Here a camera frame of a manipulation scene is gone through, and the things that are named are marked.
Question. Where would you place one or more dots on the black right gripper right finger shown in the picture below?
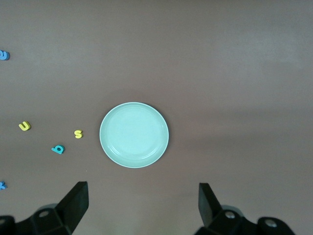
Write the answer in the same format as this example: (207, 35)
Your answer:
(210, 213)

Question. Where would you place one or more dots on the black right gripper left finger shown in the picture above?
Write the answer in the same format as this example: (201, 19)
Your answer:
(68, 210)

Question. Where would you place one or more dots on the yellow foam letter s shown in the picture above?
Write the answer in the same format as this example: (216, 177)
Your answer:
(78, 133)

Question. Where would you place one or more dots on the yellow foam letter u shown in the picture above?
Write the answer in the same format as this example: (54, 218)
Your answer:
(23, 128)

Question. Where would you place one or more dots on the teal foam letter b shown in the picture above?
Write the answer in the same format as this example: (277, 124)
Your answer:
(60, 151)

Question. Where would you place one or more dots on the blue foam letter x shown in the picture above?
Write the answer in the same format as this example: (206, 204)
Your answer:
(2, 186)

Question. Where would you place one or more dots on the brown table cover sheet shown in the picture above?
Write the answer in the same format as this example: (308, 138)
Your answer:
(220, 73)

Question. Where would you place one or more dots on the blue foam letter a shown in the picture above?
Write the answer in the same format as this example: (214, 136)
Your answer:
(4, 56)

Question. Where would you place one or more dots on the pale green plate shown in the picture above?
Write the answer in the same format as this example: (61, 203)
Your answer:
(134, 134)

